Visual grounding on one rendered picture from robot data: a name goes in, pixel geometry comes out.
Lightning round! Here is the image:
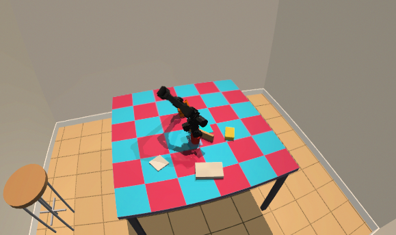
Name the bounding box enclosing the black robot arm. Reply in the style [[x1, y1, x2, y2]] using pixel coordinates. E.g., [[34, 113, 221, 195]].
[[157, 86, 208, 132]]

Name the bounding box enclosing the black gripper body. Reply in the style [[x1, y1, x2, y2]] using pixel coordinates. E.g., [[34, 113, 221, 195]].
[[190, 120, 202, 138]]

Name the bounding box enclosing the beige flat rectangular block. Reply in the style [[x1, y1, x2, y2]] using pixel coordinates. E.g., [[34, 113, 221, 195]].
[[195, 162, 224, 179]]

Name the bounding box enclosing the cream flat square tile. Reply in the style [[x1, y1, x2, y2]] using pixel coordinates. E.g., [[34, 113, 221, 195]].
[[149, 155, 169, 171]]

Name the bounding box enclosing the yellow rectangular block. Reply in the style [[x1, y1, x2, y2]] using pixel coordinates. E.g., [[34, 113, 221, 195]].
[[224, 127, 235, 140]]

